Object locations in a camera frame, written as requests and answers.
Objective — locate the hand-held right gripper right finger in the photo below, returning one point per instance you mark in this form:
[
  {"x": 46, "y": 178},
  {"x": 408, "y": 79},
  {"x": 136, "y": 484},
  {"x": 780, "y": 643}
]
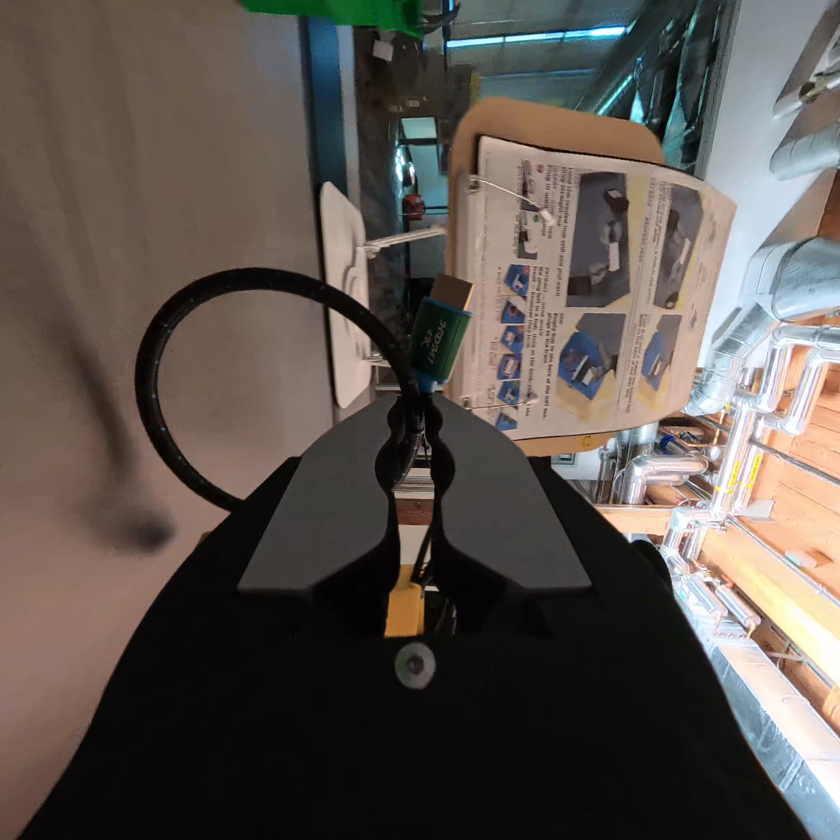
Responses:
[{"x": 512, "y": 518}]

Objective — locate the yellow plastic bin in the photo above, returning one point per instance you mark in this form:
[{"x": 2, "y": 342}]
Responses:
[{"x": 403, "y": 610}]

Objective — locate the silver metal air duct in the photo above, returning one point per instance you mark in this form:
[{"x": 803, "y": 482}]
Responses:
[{"x": 787, "y": 275}]

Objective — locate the red container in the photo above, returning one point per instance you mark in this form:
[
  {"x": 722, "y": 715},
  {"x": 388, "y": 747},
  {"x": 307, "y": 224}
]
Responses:
[{"x": 414, "y": 205}]

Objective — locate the yellow smiley sticker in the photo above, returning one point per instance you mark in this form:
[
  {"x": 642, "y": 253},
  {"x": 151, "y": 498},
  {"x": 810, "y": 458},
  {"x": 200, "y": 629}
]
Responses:
[{"x": 586, "y": 442}]

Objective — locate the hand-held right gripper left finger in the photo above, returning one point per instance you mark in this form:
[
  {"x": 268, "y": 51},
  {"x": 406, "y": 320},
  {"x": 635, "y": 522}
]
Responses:
[{"x": 321, "y": 525}]

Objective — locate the green plastic bin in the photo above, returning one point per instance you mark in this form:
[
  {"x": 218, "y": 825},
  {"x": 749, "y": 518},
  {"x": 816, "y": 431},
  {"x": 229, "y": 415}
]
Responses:
[{"x": 328, "y": 10}]

